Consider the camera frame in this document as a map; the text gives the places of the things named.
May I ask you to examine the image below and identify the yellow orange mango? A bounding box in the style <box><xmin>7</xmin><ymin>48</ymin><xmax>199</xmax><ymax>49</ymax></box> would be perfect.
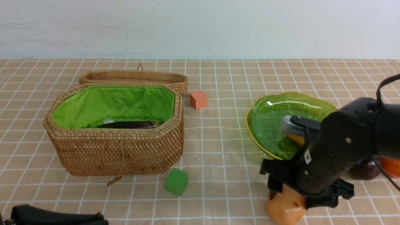
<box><xmin>281</xmin><ymin>122</ymin><xmax>305</xmax><ymax>146</ymax></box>

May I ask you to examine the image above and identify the woven basket lid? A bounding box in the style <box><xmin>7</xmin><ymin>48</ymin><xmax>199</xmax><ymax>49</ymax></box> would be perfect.
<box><xmin>78</xmin><ymin>62</ymin><xmax>188</xmax><ymax>95</ymax></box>

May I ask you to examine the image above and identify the purple eggplant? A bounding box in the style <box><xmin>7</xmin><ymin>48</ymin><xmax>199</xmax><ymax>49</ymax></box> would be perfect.
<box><xmin>97</xmin><ymin>121</ymin><xmax>160</xmax><ymax>129</ymax></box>

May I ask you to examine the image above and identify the dark purple mangosteen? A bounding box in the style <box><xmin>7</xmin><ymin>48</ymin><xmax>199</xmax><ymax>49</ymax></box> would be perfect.
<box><xmin>348</xmin><ymin>157</ymin><xmax>381</xmax><ymax>181</ymax></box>

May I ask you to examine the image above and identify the woven wicker basket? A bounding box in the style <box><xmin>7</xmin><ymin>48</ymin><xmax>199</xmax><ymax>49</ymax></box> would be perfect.
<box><xmin>44</xmin><ymin>82</ymin><xmax>184</xmax><ymax>176</ymax></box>

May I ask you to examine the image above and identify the orange persimmon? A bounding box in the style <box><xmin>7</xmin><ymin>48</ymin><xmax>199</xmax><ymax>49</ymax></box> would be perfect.
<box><xmin>379</xmin><ymin>157</ymin><xmax>400</xmax><ymax>178</ymax></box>

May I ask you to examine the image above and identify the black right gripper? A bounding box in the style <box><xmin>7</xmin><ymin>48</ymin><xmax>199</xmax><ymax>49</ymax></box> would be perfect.
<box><xmin>259</xmin><ymin>159</ymin><xmax>355</xmax><ymax>209</ymax></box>

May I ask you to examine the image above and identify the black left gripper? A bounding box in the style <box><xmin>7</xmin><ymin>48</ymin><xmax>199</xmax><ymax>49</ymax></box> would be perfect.
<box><xmin>0</xmin><ymin>204</ymin><xmax>109</xmax><ymax>225</ymax></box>

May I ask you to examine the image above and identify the green glass leaf plate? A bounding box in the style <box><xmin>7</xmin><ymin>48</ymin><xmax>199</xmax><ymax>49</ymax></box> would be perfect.
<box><xmin>246</xmin><ymin>92</ymin><xmax>336</xmax><ymax>160</ymax></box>

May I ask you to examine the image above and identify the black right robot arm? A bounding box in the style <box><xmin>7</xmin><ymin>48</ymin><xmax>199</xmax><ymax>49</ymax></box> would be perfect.
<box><xmin>259</xmin><ymin>97</ymin><xmax>400</xmax><ymax>209</ymax></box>

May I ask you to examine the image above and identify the orange brown potato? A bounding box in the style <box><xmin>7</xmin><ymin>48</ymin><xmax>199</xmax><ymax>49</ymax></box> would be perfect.
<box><xmin>266</xmin><ymin>185</ymin><xmax>306</xmax><ymax>225</ymax></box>

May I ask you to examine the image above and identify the green foam cube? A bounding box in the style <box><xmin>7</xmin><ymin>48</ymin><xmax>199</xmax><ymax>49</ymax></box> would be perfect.
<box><xmin>165</xmin><ymin>168</ymin><xmax>189</xmax><ymax>197</ymax></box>

